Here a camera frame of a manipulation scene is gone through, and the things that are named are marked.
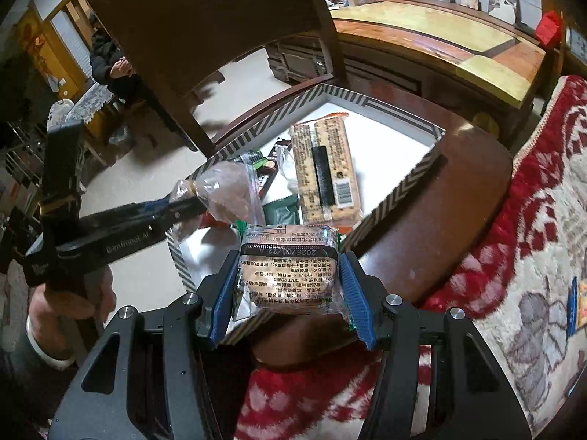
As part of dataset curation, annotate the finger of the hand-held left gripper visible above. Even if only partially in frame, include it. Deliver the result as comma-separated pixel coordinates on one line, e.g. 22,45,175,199
121,195,198,218
153,204,209,238

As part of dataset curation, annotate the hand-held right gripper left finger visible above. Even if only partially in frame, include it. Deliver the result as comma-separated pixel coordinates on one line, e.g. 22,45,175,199
48,250,241,440

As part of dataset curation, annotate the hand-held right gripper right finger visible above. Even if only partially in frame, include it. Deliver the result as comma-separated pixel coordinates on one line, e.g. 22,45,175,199
338,251,533,440

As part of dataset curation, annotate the brown bun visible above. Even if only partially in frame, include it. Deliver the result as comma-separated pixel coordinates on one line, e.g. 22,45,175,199
167,160,267,243

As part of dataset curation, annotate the clear cake packet with label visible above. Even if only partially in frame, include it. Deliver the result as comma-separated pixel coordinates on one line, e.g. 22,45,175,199
231,222,356,331

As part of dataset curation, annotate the long orange cracker packet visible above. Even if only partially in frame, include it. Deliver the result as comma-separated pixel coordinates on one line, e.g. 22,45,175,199
289,116,365,227

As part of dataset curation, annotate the striped cardboard box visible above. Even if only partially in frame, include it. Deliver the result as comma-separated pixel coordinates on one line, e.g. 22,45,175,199
166,83,446,347

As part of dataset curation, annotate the person's left forearm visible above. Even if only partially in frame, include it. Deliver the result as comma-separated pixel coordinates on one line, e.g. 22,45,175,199
0,316,79,422

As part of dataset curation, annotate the person's left hand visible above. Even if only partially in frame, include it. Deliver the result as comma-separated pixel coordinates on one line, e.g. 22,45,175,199
26,266,115,347

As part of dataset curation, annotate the white lace cloth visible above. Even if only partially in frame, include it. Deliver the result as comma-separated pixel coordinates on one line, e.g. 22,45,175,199
46,82,115,129

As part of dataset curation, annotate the grey green snack packet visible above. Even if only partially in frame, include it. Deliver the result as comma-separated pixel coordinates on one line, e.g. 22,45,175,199
236,149,269,170

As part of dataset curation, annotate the dark brown snack packet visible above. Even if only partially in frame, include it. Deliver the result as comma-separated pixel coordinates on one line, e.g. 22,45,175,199
257,140,294,193

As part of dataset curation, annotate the clear white snack packet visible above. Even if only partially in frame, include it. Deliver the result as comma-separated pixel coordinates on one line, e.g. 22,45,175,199
277,147,299,193

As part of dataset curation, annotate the floral red beige blanket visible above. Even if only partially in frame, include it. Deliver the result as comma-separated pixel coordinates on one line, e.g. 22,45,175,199
234,76,587,440

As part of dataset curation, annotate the dark wooden chair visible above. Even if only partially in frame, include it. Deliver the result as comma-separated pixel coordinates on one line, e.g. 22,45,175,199
69,0,514,370

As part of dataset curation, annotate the tan cracker packet blue end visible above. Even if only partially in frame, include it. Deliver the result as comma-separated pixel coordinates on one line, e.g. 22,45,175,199
569,277,587,331

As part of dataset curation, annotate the wooden table with yellow inlay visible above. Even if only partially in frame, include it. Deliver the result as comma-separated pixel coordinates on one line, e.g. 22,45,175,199
266,0,548,147

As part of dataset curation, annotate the red gift box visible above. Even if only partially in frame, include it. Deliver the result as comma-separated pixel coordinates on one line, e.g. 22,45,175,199
534,9,562,49

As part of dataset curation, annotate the large photo frame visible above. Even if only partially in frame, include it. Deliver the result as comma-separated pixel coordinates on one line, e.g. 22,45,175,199
487,0,521,23

